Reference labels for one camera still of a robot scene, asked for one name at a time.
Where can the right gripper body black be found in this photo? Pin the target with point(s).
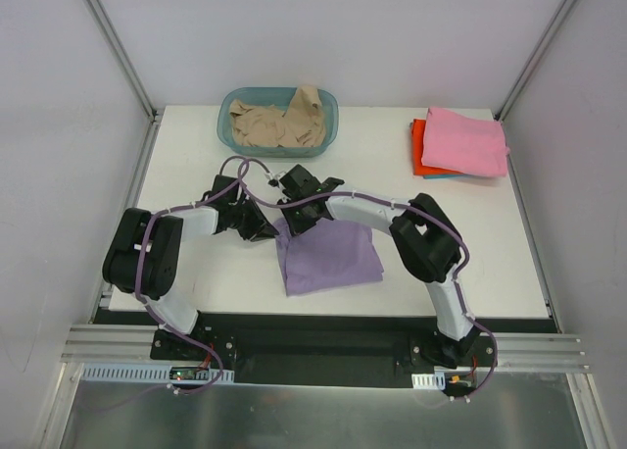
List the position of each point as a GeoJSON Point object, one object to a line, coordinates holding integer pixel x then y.
{"type": "Point", "coordinates": [299, 214]}

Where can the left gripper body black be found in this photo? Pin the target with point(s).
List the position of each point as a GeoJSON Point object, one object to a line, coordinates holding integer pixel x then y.
{"type": "Point", "coordinates": [246, 218]}

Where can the purple t shirt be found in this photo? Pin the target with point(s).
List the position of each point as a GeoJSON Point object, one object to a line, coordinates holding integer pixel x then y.
{"type": "Point", "coordinates": [332, 254]}

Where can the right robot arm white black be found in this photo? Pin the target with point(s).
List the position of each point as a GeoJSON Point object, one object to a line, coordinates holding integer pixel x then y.
{"type": "Point", "coordinates": [427, 243]}

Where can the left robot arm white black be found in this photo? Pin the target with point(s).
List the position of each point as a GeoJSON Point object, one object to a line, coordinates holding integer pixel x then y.
{"type": "Point", "coordinates": [149, 248]}

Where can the beige t shirt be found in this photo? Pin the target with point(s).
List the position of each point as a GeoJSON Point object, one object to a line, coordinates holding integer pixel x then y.
{"type": "Point", "coordinates": [301, 125]}

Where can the teal plastic basket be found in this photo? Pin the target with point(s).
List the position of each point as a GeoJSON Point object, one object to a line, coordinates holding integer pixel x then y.
{"type": "Point", "coordinates": [279, 97]}

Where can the blue folded t shirt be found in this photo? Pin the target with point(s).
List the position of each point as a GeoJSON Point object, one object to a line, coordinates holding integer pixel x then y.
{"type": "Point", "coordinates": [450, 178]}

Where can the orange folded t shirt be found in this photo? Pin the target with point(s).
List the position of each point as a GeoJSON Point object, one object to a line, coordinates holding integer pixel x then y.
{"type": "Point", "coordinates": [417, 129]}

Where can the pink folded t shirt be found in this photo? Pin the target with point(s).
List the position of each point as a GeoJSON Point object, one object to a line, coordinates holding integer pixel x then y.
{"type": "Point", "coordinates": [462, 144]}

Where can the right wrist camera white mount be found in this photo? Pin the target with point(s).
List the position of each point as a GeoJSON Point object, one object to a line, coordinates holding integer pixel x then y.
{"type": "Point", "coordinates": [274, 180]}

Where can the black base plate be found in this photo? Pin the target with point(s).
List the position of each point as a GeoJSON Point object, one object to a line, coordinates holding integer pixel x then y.
{"type": "Point", "coordinates": [379, 352]}

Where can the left grey cable duct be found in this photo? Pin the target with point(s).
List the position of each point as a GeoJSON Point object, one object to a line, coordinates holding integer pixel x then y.
{"type": "Point", "coordinates": [154, 374]}

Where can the grey cable duct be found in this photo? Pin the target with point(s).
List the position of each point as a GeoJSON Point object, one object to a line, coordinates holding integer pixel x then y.
{"type": "Point", "coordinates": [154, 374]}
{"type": "Point", "coordinates": [436, 381]}

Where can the right grey cable duct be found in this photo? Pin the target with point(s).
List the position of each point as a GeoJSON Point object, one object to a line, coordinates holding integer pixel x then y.
{"type": "Point", "coordinates": [436, 381]}

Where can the left aluminium frame post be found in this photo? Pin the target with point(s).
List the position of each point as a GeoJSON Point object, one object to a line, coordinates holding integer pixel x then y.
{"type": "Point", "coordinates": [111, 36]}

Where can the aluminium frame post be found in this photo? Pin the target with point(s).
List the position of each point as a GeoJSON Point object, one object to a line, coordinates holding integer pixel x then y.
{"type": "Point", "coordinates": [559, 18]}
{"type": "Point", "coordinates": [111, 36]}

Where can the front aluminium rail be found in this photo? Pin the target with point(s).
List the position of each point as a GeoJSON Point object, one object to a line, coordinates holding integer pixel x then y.
{"type": "Point", "coordinates": [517, 352]}

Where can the right aluminium frame post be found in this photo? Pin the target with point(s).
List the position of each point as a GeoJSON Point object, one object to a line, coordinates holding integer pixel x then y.
{"type": "Point", "coordinates": [559, 18]}

